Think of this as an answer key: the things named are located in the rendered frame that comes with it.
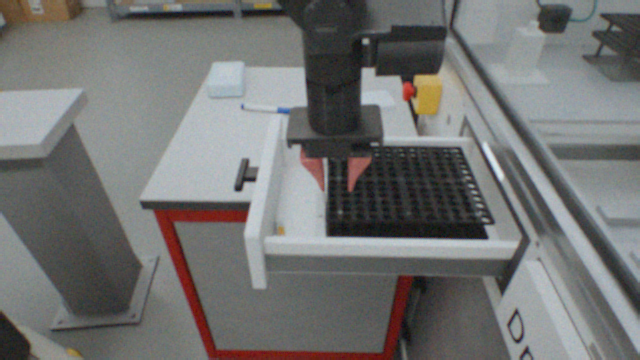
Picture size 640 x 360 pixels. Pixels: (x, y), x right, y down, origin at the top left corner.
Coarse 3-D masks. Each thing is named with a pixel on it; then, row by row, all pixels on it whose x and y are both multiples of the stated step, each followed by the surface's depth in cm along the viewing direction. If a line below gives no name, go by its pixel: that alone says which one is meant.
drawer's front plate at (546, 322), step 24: (528, 264) 43; (528, 288) 43; (552, 288) 41; (504, 312) 48; (528, 312) 43; (552, 312) 39; (504, 336) 48; (528, 336) 43; (552, 336) 38; (576, 336) 37
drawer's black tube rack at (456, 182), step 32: (384, 160) 62; (416, 160) 67; (448, 160) 65; (352, 192) 57; (384, 192) 57; (416, 192) 57; (448, 192) 61; (480, 192) 57; (352, 224) 56; (384, 224) 56; (416, 224) 56; (448, 224) 52; (480, 224) 52
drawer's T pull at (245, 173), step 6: (240, 162) 60; (246, 162) 60; (240, 168) 59; (246, 168) 59; (252, 168) 59; (258, 168) 59; (240, 174) 58; (246, 174) 58; (252, 174) 58; (240, 180) 57; (246, 180) 58; (252, 180) 58; (234, 186) 56; (240, 186) 56; (240, 192) 57
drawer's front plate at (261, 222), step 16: (272, 128) 64; (272, 144) 61; (272, 160) 58; (272, 176) 58; (256, 192) 52; (272, 192) 58; (256, 208) 50; (272, 208) 58; (256, 224) 48; (272, 224) 58; (256, 240) 47; (256, 256) 49; (256, 272) 51; (256, 288) 53
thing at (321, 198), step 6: (318, 198) 63; (324, 198) 63; (318, 204) 62; (324, 204) 62; (318, 210) 61; (324, 210) 61; (318, 216) 60; (324, 216) 60; (318, 222) 59; (324, 222) 59; (318, 228) 58; (324, 228) 58; (318, 234) 57; (324, 234) 57
